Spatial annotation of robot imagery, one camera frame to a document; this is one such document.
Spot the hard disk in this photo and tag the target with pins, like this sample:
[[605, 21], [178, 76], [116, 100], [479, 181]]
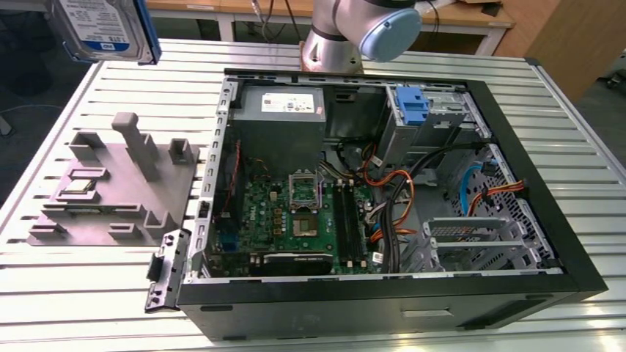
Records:
[[97, 29]]

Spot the silver CPU chip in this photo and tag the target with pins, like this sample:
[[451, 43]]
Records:
[[77, 187]]

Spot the grey power supply unit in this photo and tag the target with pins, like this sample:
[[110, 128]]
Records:
[[278, 146]]

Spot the black PC case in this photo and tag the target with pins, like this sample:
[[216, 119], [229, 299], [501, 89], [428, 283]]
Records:
[[341, 304]]

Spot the grey metal drive cage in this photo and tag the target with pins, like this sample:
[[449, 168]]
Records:
[[405, 143]]

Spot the CPU socket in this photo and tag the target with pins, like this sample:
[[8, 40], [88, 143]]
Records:
[[304, 225]]

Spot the blue drive cage latch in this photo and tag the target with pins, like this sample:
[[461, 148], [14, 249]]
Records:
[[412, 106]]

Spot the wooden top desk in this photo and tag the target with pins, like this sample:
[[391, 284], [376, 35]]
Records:
[[479, 20]]

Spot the black graphics card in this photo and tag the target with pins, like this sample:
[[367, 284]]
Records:
[[293, 263]]

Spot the green RAM stick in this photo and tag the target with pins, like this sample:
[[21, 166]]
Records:
[[88, 210]]

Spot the wooden cabinet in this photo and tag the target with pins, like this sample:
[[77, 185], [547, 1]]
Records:
[[576, 36]]

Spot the grey metal disk bay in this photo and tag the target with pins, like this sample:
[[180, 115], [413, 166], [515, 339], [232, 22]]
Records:
[[473, 245]]

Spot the grey parts rack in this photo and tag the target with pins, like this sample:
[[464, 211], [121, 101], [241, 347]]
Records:
[[121, 190]]

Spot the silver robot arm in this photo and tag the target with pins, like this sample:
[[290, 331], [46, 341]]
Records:
[[332, 51]]

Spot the thin locking lever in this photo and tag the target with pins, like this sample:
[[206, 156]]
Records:
[[320, 194]]

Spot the black RAM slot pair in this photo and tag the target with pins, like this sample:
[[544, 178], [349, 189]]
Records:
[[340, 220], [353, 223]]

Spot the green motherboard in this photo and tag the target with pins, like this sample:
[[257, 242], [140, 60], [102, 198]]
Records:
[[264, 220]]

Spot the grey expansion slot latch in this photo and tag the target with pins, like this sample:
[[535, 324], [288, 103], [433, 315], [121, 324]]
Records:
[[168, 271]]

